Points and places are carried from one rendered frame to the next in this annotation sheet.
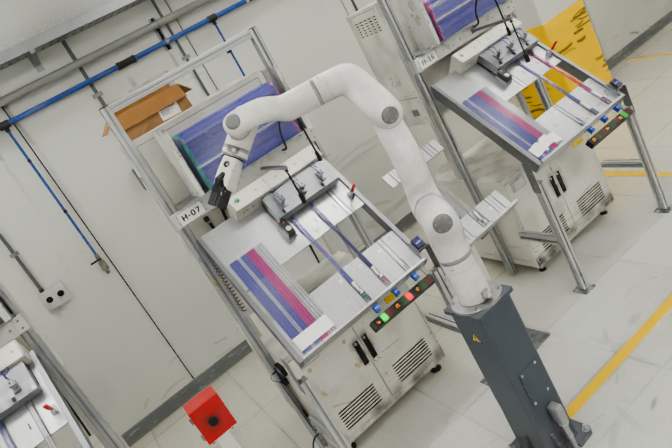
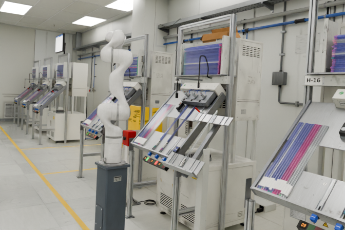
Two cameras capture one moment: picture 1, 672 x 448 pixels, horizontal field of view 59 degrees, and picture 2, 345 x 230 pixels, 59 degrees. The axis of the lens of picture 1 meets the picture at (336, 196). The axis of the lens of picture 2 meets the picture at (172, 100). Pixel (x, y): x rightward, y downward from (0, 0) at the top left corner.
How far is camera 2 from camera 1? 3.08 m
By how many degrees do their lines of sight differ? 77
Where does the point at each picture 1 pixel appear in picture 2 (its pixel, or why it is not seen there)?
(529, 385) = (97, 213)
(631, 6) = not seen: outside the picture
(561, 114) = (324, 188)
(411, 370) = (185, 217)
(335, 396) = (163, 185)
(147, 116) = (211, 39)
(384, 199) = not seen: outside the picture
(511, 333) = (101, 185)
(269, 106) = (109, 35)
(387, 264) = (169, 147)
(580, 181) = not seen: outside the picture
